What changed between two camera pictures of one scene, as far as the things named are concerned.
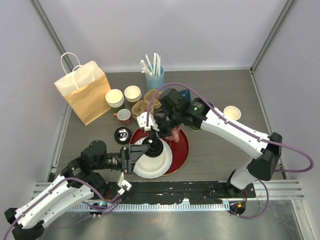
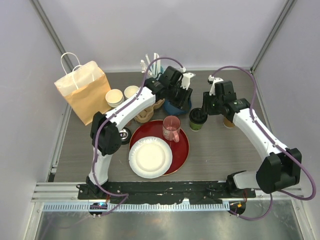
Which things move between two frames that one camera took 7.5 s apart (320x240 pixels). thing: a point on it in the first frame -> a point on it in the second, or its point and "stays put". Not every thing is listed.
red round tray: x=180 y=150 stays put
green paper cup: x=194 y=128 stays put
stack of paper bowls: x=132 y=94 stays put
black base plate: x=178 y=192 stays put
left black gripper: x=132 y=154 -> x=184 y=102
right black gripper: x=161 y=132 -> x=206 y=99
